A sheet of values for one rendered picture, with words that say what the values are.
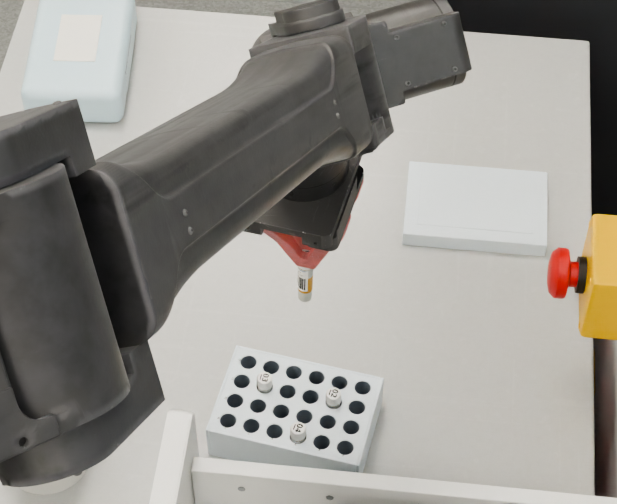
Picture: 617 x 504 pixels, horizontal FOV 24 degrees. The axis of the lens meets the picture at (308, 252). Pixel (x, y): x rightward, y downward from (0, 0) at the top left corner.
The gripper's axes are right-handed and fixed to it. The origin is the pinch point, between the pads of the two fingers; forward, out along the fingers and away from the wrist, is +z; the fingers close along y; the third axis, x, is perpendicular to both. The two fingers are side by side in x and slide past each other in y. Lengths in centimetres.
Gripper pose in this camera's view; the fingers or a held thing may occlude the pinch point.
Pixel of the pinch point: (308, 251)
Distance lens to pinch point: 101.8
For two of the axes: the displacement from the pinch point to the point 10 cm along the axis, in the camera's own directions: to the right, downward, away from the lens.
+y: 2.9, -7.7, 5.7
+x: -9.6, -2.1, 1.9
